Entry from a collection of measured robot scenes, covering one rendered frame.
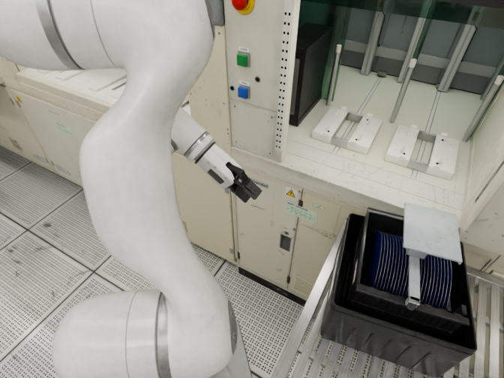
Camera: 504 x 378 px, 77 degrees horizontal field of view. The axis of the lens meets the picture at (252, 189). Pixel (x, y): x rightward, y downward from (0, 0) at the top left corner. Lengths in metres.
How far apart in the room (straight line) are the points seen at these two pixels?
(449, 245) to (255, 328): 1.17
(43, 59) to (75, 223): 1.97
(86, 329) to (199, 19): 0.37
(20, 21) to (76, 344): 0.34
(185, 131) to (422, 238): 0.55
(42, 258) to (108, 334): 1.81
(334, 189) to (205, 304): 0.74
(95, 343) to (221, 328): 0.15
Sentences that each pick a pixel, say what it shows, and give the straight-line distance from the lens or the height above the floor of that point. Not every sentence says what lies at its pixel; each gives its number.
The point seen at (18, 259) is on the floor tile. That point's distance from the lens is 2.31.
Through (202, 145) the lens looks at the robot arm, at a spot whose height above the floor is 1.12.
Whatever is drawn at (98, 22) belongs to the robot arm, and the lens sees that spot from 0.35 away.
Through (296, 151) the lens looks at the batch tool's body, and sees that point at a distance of 1.16.
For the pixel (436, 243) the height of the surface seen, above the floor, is 1.08.
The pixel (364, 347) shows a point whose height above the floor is 0.79.
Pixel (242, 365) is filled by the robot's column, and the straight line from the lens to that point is 0.84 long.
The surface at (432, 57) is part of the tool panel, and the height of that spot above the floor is 0.99.
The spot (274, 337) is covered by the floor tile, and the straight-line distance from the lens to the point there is 1.67.
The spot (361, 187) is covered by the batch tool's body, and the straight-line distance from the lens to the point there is 1.06.
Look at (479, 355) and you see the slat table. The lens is 1.00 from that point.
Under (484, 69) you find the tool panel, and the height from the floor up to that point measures 0.98.
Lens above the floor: 1.57
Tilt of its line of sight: 44 degrees down
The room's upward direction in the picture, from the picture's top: straight up
